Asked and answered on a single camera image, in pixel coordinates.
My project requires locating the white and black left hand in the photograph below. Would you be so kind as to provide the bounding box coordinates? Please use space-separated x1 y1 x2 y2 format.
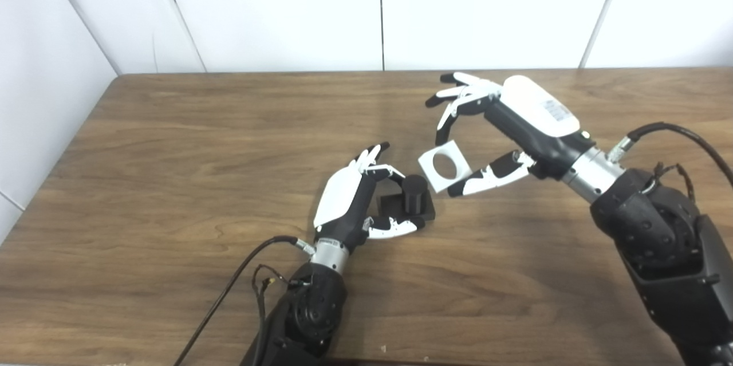
313 141 428 253

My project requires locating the thin left braided wire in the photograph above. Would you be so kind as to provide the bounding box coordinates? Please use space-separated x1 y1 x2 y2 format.
251 264 299 322

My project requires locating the thin right braided wire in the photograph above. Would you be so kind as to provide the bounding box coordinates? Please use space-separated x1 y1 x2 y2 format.
646 162 697 204

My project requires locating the white and black right hand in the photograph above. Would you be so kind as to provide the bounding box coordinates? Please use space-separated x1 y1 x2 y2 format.
425 72 597 198

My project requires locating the black peg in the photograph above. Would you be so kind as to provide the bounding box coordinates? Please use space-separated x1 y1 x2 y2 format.
377 174 436 224

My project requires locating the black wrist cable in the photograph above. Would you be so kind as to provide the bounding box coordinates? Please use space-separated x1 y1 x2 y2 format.
173 235 317 366
606 121 733 190

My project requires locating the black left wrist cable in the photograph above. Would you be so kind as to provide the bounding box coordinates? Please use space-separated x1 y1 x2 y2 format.
173 235 317 366

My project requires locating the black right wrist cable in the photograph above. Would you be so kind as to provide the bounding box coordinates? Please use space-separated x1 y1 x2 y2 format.
606 121 733 190

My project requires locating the thin braided wire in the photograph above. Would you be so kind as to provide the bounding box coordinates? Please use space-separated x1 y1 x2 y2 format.
251 264 299 322
646 162 697 204

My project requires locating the white square piece with hole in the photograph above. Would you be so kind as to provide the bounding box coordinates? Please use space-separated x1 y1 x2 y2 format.
417 139 474 194

